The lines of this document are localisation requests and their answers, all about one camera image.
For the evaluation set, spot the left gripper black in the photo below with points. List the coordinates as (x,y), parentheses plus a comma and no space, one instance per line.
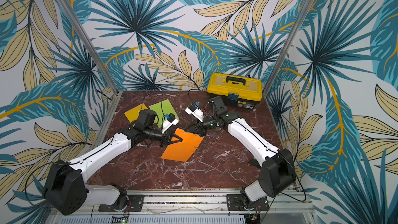
(166,138)

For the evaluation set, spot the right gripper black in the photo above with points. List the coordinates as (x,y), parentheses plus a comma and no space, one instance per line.
(200,125)

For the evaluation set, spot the orange paper sheet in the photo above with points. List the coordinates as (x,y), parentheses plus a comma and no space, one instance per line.
(182,151)

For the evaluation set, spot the green paper sheet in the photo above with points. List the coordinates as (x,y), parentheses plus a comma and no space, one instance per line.
(163,108)

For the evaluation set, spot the yellow paper sheet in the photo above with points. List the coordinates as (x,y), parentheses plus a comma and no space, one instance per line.
(133,113)

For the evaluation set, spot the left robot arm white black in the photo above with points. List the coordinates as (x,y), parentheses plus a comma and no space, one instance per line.
(66,187)

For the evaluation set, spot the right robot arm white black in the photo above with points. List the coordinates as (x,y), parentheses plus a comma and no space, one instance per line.
(277,165)

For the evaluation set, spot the yellow black toolbox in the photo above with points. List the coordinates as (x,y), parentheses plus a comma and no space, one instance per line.
(236,91)

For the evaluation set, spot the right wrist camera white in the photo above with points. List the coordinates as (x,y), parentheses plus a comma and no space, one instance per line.
(195,110)

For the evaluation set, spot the aluminium front rail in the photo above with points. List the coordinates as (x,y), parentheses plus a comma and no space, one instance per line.
(215,201)

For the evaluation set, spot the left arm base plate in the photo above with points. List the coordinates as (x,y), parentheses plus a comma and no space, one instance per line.
(125,203)

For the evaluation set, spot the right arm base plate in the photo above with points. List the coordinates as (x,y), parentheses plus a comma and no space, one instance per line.
(247,203)

